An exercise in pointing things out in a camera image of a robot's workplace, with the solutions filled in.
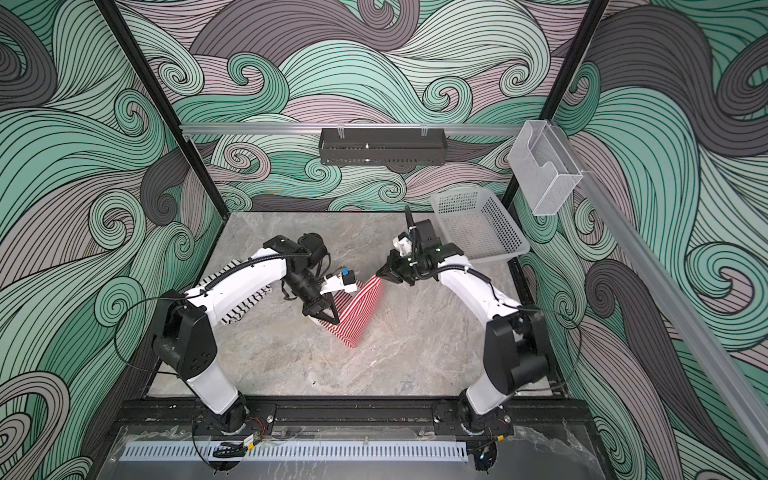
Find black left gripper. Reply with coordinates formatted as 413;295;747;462
286;274;342;327

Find white plastic laundry basket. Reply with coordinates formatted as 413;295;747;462
430;186;530;264

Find red white striped tank top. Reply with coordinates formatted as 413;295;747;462
313;276;384;348

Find black white striped tank top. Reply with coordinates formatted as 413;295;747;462
187;259;272;327

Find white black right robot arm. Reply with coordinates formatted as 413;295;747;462
376;212;554;420

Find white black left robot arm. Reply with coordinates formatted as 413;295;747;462
150;233;357;434

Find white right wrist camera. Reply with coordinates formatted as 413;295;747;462
392;233;413;257

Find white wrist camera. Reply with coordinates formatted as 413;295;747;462
320;267;359;294
392;233;413;257

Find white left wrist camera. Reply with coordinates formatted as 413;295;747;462
320;267;359;294

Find black frame post right rear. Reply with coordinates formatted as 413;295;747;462
496;0;610;217

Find black frame post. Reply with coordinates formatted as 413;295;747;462
94;0;230;220
496;0;610;217

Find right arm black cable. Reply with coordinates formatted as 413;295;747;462
403;205;584;397

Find black wall shelf tray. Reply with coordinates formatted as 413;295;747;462
318;127;448;171

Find clear plastic wall bin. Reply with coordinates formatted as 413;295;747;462
507;120;583;216

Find white slotted cable duct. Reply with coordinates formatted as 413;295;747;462
119;441;469;463

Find aluminium rail back wall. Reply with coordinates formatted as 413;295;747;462
179;122;523;137

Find aluminium rail wall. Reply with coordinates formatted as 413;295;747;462
548;122;768;463
179;122;523;137

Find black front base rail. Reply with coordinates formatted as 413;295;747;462
108;396;597;440

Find black frame post left rear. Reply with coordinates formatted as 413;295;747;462
94;0;230;220

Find aluminium rail right wall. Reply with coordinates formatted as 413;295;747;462
548;122;768;463

